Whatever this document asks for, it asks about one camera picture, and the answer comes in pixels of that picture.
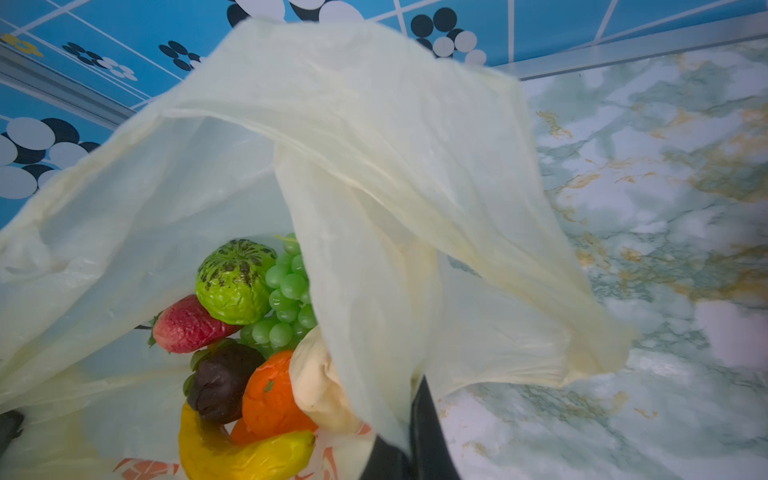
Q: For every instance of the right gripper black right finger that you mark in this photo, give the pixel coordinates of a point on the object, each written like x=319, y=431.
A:
x=427, y=457

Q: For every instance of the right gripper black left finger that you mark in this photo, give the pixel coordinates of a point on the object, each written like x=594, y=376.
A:
x=11, y=423

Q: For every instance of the fake orange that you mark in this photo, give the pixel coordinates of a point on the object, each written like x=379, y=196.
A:
x=268, y=406

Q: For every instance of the translucent yellowish plastic bag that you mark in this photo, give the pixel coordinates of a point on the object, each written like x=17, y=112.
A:
x=413, y=187

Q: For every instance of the fake green grapes bunch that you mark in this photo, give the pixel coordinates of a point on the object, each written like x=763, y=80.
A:
x=290, y=316

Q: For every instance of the fake red strawberry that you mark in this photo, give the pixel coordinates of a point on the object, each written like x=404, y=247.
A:
x=186, y=326

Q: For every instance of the fake yellow banana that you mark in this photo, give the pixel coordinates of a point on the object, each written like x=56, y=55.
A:
x=207, y=452

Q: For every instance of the fake dark purple fruit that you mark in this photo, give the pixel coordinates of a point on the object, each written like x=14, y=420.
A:
x=218, y=381

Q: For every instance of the fake green custard apple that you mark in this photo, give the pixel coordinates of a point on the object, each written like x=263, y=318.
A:
x=231, y=282

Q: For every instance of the left aluminium corner post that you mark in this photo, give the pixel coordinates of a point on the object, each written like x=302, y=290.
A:
x=45, y=84

